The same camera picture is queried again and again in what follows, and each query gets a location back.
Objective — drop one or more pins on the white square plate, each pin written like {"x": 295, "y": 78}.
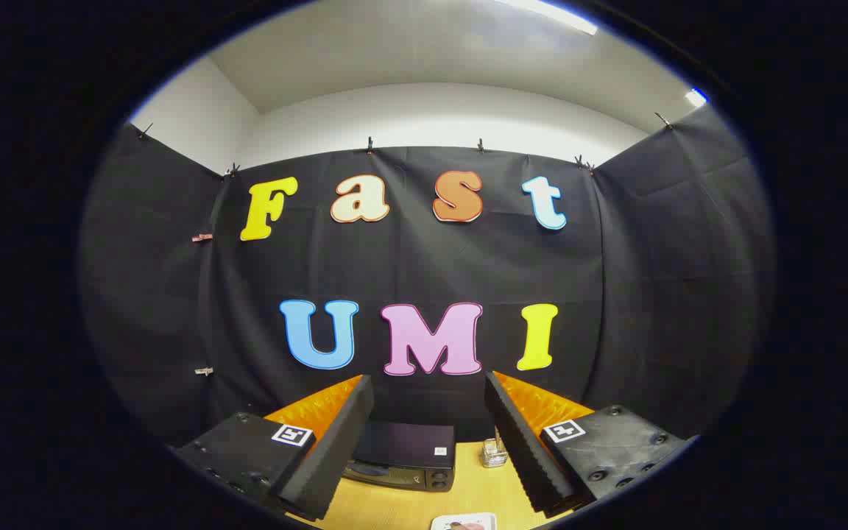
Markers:
{"x": 442, "y": 523}

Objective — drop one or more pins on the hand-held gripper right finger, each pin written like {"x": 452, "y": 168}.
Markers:
{"x": 523, "y": 449}

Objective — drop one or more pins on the row of black cloth clips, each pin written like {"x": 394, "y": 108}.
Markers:
{"x": 369, "y": 144}

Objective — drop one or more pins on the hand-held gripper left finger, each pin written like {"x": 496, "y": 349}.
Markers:
{"x": 336, "y": 449}

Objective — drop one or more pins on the black backdrop cloth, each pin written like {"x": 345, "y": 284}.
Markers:
{"x": 424, "y": 265}

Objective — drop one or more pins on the white cloth clip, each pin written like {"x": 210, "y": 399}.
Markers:
{"x": 204, "y": 371}

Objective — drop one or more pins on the clear glass holder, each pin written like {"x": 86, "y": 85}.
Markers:
{"x": 494, "y": 456}

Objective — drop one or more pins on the black toaster oven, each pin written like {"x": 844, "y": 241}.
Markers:
{"x": 402, "y": 445}

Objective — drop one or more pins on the small ceiling light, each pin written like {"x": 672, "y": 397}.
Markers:
{"x": 695, "y": 96}

